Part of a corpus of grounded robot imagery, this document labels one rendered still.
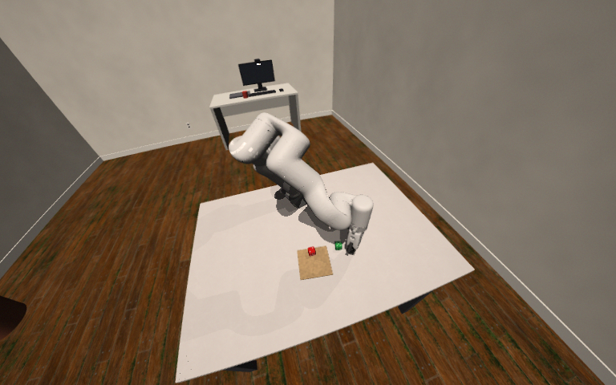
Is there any tan mat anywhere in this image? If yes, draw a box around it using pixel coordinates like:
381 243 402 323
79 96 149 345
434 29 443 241
297 246 333 280

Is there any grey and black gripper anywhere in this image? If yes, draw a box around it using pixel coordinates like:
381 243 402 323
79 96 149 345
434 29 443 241
346 228 367 254

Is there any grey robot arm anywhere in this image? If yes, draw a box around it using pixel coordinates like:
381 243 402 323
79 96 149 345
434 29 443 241
229 112 374 233

